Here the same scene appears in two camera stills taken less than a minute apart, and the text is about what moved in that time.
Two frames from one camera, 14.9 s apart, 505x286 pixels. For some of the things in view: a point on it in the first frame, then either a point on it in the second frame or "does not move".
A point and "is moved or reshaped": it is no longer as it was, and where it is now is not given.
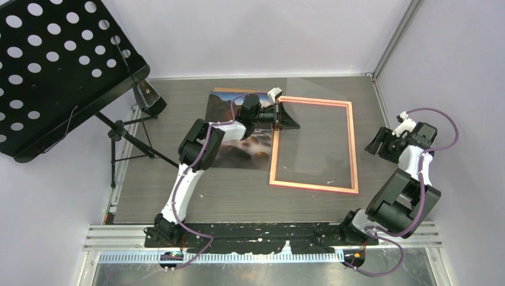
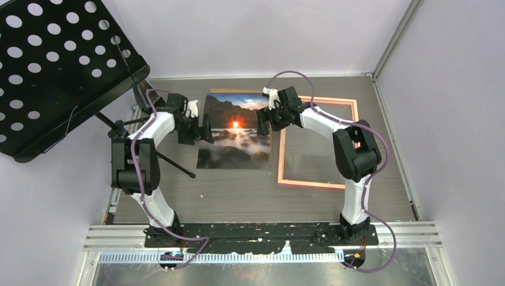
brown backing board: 240,89 does not move
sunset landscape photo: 254,153 does not move
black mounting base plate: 256,238 does not move
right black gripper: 385,135 to 265,115
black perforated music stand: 60,60 does not move
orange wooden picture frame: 354,189 is moved or reshaped
